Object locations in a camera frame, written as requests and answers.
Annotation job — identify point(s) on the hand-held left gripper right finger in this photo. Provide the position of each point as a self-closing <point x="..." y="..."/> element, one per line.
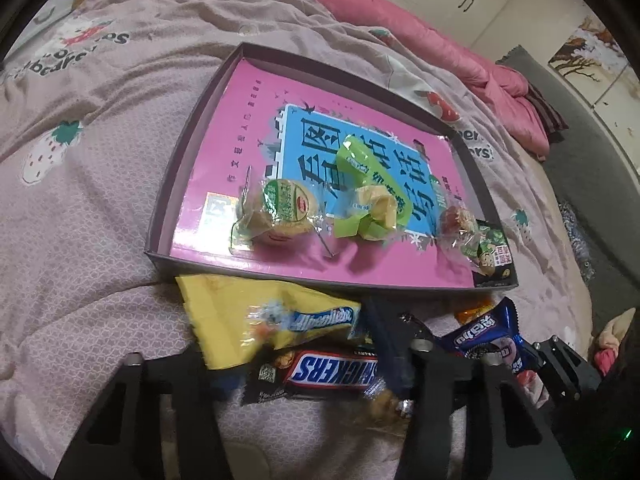
<point x="387" y="355"/>

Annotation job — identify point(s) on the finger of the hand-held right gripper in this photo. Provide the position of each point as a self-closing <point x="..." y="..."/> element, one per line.
<point x="560" y="365"/>

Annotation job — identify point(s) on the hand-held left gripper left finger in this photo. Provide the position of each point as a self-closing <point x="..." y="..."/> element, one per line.
<point x="200" y="380"/>

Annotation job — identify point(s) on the clear-wrapped round snack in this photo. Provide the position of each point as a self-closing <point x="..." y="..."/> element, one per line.
<point x="387" y="405"/>

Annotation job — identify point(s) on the brown chocolate bar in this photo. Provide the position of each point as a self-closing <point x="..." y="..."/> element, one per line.
<point x="330" y="370"/>

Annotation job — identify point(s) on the yellow snack packet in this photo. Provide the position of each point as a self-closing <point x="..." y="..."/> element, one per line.
<point x="225" y="315"/>

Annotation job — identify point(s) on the blue cookie packet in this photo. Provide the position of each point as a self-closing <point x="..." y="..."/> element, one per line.
<point x="480" y="335"/>

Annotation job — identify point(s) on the orange rice cracker packet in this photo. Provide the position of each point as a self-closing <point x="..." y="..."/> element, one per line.
<point x="472" y="314"/>

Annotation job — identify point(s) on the black green pea packet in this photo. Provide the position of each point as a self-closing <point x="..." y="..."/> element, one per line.
<point x="495" y="260"/>

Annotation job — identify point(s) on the dark shallow cardboard box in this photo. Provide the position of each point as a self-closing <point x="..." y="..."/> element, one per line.
<point x="159" y="259"/>

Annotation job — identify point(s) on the clear green-label cracker packet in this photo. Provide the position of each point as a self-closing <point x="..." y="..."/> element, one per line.
<point x="285" y="205"/>
<point x="455" y="220"/>

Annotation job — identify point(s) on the green cake packet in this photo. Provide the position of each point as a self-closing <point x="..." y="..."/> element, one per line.
<point x="365" y="175"/>

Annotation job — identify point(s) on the pink and beige clothes pile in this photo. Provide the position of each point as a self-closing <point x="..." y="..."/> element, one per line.
<point x="612" y="340"/>

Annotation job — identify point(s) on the blue patterned cloth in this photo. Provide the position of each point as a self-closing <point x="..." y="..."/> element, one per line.
<point x="575" y="240"/>

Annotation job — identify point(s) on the beige bed sheet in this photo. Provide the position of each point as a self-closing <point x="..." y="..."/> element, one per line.
<point x="550" y="195"/>

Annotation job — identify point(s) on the grey padded headboard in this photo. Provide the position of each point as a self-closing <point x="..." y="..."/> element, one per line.
<point x="590" y="160"/>

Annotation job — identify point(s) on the pink and blue book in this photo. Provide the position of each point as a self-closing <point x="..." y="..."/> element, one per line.
<point x="210" y="170"/>

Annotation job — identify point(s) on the striped dark pillow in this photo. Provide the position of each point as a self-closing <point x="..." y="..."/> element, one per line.
<point x="547" y="110"/>

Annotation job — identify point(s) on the pink quilt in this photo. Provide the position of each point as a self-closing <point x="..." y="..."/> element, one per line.
<point x="400" y="25"/>

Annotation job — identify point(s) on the tree wall picture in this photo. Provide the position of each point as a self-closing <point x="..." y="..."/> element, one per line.
<point x="590" y="50"/>

